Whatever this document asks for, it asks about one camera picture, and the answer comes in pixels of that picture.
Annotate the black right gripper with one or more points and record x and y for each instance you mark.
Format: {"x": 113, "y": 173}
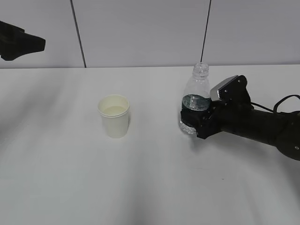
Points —
{"x": 205, "y": 122}

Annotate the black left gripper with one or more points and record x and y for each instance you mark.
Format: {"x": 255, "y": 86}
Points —
{"x": 14, "y": 43}

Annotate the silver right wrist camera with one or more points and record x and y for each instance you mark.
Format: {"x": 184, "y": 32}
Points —
{"x": 231, "y": 94}

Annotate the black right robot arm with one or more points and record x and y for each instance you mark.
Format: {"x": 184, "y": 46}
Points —
{"x": 281, "y": 130}

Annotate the white paper cup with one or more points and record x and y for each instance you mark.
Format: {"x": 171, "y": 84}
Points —
{"x": 114, "y": 111}

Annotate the clear water bottle green label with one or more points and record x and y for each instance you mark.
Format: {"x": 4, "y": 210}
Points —
{"x": 196, "y": 95}

